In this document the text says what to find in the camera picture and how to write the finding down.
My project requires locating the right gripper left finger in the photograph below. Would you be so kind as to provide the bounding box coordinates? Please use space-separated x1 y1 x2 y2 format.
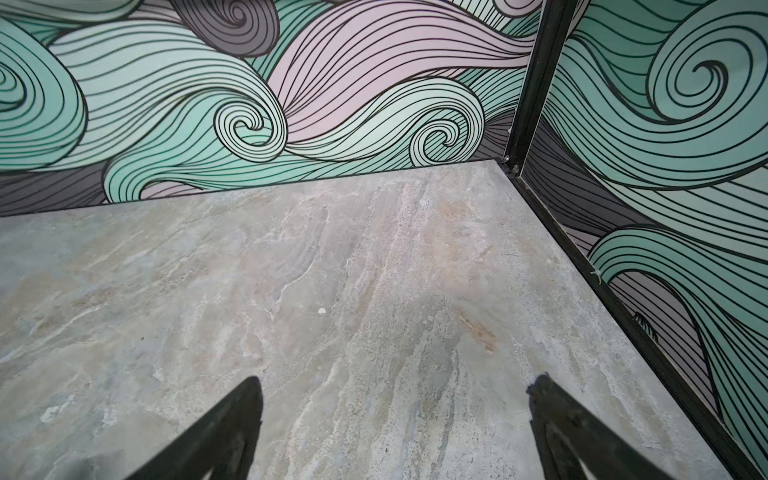
129 376 264 479

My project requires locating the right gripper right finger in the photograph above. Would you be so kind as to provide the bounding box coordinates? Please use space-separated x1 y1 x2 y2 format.
526 374 672 480

